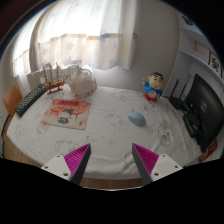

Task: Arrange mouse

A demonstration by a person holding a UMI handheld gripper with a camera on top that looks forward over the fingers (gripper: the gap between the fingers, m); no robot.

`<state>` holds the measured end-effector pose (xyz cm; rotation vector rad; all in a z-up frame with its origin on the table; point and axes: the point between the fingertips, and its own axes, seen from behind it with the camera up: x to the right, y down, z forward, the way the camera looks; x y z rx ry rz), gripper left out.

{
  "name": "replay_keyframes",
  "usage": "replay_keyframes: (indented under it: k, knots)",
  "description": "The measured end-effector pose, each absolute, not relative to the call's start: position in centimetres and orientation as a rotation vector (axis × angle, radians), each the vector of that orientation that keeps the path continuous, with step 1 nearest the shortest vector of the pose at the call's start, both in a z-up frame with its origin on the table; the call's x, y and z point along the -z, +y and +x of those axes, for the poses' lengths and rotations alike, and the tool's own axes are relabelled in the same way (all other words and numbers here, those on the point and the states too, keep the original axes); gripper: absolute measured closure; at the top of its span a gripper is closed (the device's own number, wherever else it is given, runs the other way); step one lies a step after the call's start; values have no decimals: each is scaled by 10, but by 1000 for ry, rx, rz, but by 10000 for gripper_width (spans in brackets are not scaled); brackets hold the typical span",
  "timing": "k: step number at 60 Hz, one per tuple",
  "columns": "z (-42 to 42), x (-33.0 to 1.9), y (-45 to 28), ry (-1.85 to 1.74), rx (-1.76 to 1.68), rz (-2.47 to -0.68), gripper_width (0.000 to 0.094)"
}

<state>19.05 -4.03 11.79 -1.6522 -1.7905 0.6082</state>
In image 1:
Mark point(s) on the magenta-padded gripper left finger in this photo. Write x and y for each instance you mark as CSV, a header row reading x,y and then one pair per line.
x,y
58,165

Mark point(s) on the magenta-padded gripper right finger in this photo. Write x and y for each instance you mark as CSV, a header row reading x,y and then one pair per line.
x,y
165,165

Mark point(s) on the light blue computer mouse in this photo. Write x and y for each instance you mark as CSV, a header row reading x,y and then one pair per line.
x,y
136,118

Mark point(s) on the red printed mouse pad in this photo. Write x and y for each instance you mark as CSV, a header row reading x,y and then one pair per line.
x,y
66,113

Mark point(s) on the white printed tablecloth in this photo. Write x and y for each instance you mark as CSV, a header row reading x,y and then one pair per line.
x,y
110,136

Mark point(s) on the black keyboard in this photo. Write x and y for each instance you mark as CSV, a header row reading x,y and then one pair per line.
x,y
28,100

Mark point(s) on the black monitor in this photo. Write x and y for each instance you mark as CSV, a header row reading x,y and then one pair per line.
x,y
206,106

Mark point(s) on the cartoon boy figure clock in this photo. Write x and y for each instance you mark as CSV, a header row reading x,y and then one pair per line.
x,y
154,88

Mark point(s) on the orange wooden chair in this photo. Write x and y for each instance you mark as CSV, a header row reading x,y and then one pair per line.
x,y
12,98

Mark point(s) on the wooden model sailing ship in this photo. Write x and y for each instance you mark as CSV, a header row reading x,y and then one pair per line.
x,y
55,83

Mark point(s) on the large white conch shell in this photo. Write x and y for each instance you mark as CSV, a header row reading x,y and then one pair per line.
x,y
82,85

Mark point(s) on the white slatted chair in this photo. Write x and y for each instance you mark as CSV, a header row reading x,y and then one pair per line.
x,y
35,78

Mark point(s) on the white star-print curtain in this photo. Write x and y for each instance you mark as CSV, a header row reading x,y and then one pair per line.
x,y
83,36

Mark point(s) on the white wall shelf unit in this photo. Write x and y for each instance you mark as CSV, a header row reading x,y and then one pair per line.
x,y
200,50

